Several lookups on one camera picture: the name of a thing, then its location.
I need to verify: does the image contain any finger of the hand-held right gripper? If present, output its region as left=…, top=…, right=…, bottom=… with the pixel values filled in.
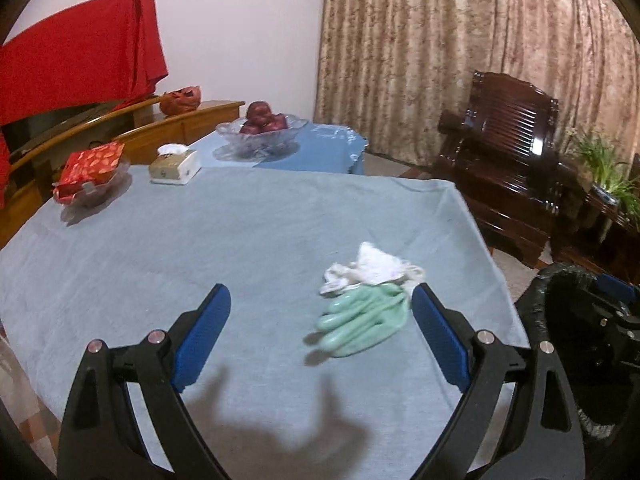
left=590, top=272, right=640, bottom=333

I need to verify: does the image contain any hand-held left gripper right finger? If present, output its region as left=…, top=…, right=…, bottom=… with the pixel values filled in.
left=411, top=282, right=586, bottom=480

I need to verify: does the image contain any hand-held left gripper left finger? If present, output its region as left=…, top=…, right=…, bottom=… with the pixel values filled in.
left=56, top=283, right=232, bottom=480

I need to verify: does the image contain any green rubber glove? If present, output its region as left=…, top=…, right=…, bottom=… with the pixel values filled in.
left=316, top=282, right=412, bottom=358

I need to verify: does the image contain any black bag lined bin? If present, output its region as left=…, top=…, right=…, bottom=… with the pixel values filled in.
left=515, top=262, right=640, bottom=448

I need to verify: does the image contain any white tissue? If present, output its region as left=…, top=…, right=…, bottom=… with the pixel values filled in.
left=320, top=241, right=426, bottom=296

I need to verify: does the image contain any dark wooden side table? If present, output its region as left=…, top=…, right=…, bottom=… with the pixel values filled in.
left=550, top=160, right=640, bottom=281

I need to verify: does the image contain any grey-blue table blanket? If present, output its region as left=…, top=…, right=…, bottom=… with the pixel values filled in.
left=0, top=165, right=531, bottom=480

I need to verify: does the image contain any green potted plant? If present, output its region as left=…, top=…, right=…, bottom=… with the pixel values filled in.
left=567, top=127, right=640, bottom=211

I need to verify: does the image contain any tissue box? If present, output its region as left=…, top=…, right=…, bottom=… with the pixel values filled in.
left=149, top=143, right=202, bottom=185

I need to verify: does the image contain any dark wooden armchair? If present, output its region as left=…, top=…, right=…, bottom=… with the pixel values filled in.
left=431, top=71, right=581, bottom=268

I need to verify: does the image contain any glass fruit bowl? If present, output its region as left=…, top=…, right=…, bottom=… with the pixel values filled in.
left=216, top=116, right=309, bottom=162

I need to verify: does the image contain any red patterned packet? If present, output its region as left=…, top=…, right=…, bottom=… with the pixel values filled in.
left=52, top=141, right=126, bottom=201

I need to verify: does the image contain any light wooden cabinet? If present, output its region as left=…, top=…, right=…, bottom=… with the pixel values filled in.
left=112, top=100, right=246, bottom=166

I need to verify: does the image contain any light blue tablecloth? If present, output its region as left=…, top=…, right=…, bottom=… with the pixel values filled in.
left=187, top=121, right=369, bottom=176

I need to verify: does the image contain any red plastic bag on cabinet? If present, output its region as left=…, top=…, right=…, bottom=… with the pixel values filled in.
left=159, top=85, right=202, bottom=116

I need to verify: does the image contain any beige patterned curtain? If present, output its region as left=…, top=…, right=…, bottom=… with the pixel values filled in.
left=312, top=0, right=640, bottom=171

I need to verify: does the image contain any red hanging cloth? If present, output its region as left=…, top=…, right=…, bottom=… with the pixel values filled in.
left=0, top=0, right=169, bottom=208

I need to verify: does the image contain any light wooden sofa frame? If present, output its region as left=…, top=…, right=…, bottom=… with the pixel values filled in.
left=0, top=95, right=166, bottom=251

